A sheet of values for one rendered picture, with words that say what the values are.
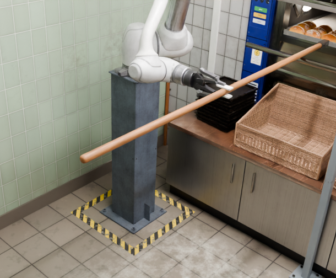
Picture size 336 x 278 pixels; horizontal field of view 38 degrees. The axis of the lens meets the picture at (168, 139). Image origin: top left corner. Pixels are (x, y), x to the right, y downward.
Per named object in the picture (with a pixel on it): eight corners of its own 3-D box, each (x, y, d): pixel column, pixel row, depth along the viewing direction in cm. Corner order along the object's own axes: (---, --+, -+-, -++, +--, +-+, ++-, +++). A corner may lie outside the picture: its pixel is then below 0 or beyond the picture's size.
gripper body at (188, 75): (193, 66, 221) (210, 71, 216) (192, 83, 226) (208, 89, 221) (183, 70, 216) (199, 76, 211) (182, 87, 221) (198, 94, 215)
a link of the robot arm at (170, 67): (182, 84, 230) (164, 85, 220) (158, 74, 239) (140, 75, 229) (187, 62, 226) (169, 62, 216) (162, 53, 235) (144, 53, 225)
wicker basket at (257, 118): (271, 119, 326) (277, 81, 313) (352, 149, 296) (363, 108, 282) (231, 145, 293) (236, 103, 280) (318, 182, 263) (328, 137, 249)
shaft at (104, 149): (84, 166, 156) (84, 158, 154) (78, 162, 157) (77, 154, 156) (321, 48, 271) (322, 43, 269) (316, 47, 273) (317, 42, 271)
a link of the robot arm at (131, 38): (118, 58, 278) (118, 20, 268) (149, 56, 283) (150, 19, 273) (125, 68, 265) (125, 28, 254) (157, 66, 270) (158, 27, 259)
